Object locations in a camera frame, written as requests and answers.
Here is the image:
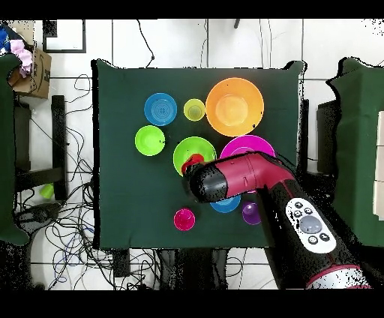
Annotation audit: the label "red plastic cup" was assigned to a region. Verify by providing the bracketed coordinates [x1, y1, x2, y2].
[181, 153, 206, 177]

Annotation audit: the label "large green plastic bowl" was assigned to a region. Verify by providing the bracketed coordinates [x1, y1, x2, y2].
[172, 136, 218, 179]

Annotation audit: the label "blue plastic bowl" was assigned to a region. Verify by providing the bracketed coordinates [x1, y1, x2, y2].
[208, 193, 242, 214]
[143, 91, 179, 127]

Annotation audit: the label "large pink plastic bowl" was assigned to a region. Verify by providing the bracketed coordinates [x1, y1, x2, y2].
[219, 134, 276, 194]

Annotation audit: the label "crimson pink plastic cup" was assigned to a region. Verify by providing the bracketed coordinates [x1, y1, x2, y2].
[173, 208, 197, 233]

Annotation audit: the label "purple plastic cup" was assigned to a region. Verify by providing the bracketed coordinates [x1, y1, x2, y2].
[241, 201, 263, 226]

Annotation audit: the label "small green plastic bowl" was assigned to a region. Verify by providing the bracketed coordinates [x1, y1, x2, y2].
[133, 124, 167, 157]

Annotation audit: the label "yellow plastic cup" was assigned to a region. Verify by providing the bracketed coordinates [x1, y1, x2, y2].
[183, 97, 206, 122]

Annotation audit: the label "dark green table cloth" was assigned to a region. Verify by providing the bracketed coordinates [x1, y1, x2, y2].
[91, 58, 307, 251]

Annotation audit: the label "orange plastic bowl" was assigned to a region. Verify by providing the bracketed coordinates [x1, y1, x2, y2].
[205, 76, 266, 138]

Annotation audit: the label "black power strip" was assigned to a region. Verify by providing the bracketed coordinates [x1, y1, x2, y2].
[112, 248, 131, 278]

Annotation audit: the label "black metal stand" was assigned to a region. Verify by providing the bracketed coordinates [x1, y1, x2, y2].
[13, 94, 68, 201]

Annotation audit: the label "black box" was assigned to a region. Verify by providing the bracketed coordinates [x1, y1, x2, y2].
[316, 100, 341, 175]

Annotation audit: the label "green cup on floor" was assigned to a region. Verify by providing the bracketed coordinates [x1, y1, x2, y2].
[39, 183, 55, 200]

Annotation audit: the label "black base with knob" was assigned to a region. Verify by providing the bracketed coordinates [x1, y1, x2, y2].
[14, 202, 62, 230]

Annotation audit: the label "green-clothed side table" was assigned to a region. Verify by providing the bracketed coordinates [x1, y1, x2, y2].
[325, 57, 384, 248]
[0, 52, 31, 247]

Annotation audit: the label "brown cardboard box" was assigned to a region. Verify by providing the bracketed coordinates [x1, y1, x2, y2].
[7, 41, 53, 100]

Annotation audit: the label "white boxes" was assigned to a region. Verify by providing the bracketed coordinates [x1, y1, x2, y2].
[372, 109, 384, 221]

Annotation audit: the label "pink cloth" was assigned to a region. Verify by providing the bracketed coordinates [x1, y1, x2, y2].
[9, 39, 33, 78]

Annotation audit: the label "blue bag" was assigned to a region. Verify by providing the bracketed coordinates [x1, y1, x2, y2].
[0, 25, 19, 55]

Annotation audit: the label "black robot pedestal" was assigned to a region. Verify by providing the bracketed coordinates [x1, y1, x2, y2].
[158, 247, 230, 290]

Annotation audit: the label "tangle of floor cables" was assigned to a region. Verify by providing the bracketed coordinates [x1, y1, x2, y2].
[14, 73, 160, 290]

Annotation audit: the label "black floor cable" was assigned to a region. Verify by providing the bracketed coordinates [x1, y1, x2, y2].
[136, 19, 156, 69]

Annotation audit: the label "black square frame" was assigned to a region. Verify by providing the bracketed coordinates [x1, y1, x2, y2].
[42, 19, 87, 54]

